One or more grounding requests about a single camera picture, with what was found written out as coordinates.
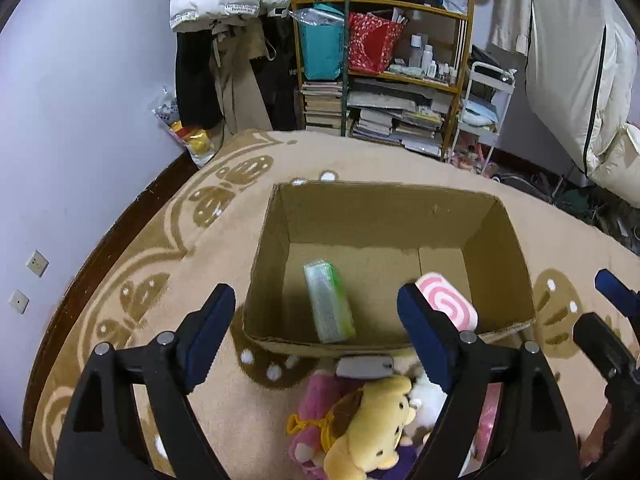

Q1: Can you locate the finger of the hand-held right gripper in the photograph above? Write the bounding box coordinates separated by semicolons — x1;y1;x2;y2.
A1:
594;269;640;319
573;312;640;387

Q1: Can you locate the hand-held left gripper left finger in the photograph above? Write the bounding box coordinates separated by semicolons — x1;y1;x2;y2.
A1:
54;284;236;480

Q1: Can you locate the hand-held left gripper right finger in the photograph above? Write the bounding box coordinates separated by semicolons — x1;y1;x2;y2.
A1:
397;282;584;480

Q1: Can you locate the pink swirl plush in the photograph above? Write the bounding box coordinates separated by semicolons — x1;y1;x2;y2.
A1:
416;272;480;332

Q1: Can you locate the green tissue pack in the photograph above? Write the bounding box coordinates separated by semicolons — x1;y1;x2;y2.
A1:
303;259;357;344

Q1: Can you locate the yellow plush toy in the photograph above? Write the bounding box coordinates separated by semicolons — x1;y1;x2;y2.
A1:
323;375;419;480

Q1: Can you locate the pink plush toy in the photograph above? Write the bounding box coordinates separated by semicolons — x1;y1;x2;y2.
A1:
287;369;352;467

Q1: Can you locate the cardboard box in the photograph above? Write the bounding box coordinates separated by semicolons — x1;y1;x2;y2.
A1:
242;182;537;359

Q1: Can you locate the person's right hand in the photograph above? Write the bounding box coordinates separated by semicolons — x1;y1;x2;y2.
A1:
580;406;612;467

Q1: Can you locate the white plush toy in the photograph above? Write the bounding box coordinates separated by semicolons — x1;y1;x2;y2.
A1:
407;370;449;443

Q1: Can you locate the pink cloth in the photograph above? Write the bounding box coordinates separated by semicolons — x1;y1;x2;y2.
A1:
474;384;502;462

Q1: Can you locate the beige patterned rug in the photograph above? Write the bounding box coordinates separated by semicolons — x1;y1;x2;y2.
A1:
22;129;640;480

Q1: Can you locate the purple cloth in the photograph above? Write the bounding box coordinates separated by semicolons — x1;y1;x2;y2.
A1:
369;441;419;480

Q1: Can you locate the plastic bag with toys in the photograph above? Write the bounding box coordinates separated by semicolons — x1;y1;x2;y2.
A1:
152;87;219;169

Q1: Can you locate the pile of magazines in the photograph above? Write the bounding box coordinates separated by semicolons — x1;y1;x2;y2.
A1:
348;79;452;157

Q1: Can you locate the white trolley cart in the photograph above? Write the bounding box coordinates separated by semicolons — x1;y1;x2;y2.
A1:
446;61;516;177

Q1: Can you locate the white garment cover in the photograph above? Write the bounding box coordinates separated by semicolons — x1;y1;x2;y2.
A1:
524;0;640;197

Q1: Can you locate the stack of books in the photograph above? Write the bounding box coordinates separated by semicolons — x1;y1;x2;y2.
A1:
301;80;345;136

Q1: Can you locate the black coat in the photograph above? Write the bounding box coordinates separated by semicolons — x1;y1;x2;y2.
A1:
174;29;224;132

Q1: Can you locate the beige coat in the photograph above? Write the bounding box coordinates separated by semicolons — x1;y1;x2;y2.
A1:
209;19;274;137

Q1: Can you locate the black hanging garment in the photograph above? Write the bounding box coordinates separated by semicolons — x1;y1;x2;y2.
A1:
249;9;302;132

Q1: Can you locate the green pole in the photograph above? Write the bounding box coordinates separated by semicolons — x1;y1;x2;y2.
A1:
341;0;351;137

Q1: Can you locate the wooden shelf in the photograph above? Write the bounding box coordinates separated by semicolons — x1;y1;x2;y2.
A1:
289;0;477;162

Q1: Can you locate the red patterned bag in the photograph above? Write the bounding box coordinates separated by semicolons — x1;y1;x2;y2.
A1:
348;10;405;75

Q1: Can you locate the teal bag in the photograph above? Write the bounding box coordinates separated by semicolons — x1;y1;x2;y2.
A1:
298;3;346;81

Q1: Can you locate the cream hanging shirt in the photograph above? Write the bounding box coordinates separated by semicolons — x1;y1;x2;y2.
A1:
491;0;534;57

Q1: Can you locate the tangle of cables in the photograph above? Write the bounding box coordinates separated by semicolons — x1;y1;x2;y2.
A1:
492;167;640;253

